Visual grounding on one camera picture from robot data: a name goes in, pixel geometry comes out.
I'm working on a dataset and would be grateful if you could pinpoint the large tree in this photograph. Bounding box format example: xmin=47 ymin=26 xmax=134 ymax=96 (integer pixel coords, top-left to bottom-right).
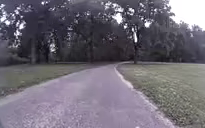
xmin=113 ymin=0 xmax=175 ymax=65

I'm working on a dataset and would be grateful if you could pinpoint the grey gravel path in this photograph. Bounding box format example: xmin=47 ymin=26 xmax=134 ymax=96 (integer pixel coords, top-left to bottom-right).
xmin=0 ymin=61 xmax=178 ymax=128

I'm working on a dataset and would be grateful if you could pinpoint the wood of trees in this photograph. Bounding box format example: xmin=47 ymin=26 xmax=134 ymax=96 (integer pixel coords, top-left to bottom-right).
xmin=0 ymin=0 xmax=205 ymax=68

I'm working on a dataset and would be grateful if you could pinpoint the grass lawn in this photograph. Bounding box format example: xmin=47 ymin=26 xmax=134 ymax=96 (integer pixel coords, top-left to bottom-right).
xmin=115 ymin=61 xmax=205 ymax=128
xmin=0 ymin=62 xmax=103 ymax=102

